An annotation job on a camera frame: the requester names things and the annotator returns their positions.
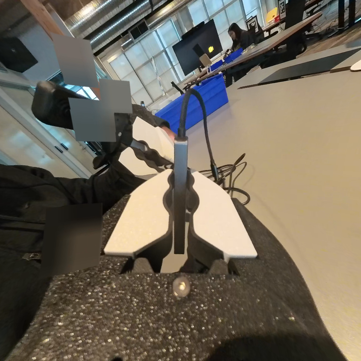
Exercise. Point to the black air vent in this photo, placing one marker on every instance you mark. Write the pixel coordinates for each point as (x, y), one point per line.
(139, 29)

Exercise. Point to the long wooden table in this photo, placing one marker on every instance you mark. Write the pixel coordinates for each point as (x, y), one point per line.
(279, 35)

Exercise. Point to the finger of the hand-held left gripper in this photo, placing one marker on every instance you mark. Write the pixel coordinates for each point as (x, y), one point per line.
(152, 136)
(135, 165)

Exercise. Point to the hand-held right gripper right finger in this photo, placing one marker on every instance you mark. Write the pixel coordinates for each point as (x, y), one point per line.
(220, 222)

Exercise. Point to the white framed glass door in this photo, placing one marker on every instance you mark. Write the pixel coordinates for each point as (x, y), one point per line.
(22, 135)

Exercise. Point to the grey slim usb hub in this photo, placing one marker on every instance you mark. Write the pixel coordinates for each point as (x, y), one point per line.
(180, 183)

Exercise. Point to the person's left hand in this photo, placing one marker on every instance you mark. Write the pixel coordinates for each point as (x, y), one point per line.
(169, 133)

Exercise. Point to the framed black white tag sign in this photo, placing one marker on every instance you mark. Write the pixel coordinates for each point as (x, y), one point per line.
(252, 23)
(282, 7)

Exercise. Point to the large blue plastic bin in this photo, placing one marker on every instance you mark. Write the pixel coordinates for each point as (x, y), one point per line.
(208, 96)

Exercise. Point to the small blue plastic bin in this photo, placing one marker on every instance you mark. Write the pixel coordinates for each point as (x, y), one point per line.
(217, 64)
(234, 56)

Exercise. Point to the person's black jacket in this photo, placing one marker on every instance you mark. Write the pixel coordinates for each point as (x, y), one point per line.
(22, 197)

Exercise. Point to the black wall-mounted box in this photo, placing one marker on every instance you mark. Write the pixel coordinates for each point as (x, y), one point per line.
(17, 55)

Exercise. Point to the white round pad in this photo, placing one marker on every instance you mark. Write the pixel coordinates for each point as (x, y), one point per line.
(356, 64)

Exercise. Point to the yellow plastic bin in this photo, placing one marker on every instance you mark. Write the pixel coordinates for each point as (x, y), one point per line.
(271, 15)

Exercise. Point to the large black monitor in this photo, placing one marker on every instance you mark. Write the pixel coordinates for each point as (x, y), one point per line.
(187, 55)

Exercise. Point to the large window wall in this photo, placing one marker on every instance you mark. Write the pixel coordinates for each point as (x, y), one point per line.
(135, 67)

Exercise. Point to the small silver stand device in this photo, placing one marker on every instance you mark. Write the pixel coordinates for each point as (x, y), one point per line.
(205, 60)

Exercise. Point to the black office chair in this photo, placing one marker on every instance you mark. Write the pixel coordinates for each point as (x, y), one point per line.
(295, 14)

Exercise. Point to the person's left forearm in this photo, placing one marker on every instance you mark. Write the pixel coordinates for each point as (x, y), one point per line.
(149, 114)

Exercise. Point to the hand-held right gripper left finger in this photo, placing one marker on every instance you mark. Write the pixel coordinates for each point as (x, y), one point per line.
(141, 220)

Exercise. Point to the black desk mat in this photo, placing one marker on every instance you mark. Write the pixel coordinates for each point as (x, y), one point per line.
(310, 66)

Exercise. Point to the silver air duct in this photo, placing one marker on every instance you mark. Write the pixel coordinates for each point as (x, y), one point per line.
(104, 14)
(132, 26)

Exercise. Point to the grey metal pole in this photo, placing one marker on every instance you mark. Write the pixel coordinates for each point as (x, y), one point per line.
(158, 76)

